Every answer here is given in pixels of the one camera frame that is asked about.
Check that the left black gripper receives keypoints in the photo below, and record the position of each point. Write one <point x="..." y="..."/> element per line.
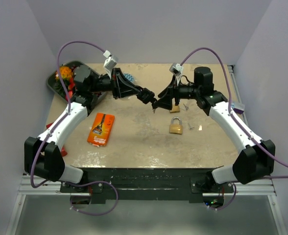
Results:
<point x="121" y="86"/>

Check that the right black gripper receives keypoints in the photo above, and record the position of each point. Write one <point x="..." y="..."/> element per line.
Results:
<point x="171" y="92"/>

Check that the long shackle brass padlock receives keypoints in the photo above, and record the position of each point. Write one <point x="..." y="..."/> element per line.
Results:
<point x="175" y="109"/>

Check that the black key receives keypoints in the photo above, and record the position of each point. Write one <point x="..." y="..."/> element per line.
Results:
<point x="154" y="106"/>

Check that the short shackle brass padlock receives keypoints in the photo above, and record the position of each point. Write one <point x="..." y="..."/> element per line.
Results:
<point x="175" y="126"/>

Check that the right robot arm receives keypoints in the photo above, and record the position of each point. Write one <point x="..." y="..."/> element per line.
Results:
<point x="253" y="161"/>

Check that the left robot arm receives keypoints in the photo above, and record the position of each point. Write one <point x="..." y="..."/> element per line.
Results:
<point x="42" y="155"/>

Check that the blue zigzag sponge pack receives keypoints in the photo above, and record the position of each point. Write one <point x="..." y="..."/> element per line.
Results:
<point x="129" y="77"/>

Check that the orange razor box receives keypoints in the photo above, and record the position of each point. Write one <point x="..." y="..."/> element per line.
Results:
<point x="101" y="130"/>

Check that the orange flower ball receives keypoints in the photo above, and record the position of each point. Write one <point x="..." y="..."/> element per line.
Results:
<point x="65" y="72"/>

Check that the grey fruit tray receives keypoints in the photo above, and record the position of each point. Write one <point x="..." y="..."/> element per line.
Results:
<point x="55" y="83"/>

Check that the purple white box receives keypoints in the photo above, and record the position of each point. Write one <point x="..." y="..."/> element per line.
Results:
<point x="238" y="107"/>

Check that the red small box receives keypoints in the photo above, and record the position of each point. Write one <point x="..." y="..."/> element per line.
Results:
<point x="63" y="151"/>

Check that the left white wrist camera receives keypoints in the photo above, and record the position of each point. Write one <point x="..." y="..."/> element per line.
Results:
<point x="110" y="61"/>

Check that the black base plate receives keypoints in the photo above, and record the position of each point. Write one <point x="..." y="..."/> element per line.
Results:
<point x="158" y="184"/>

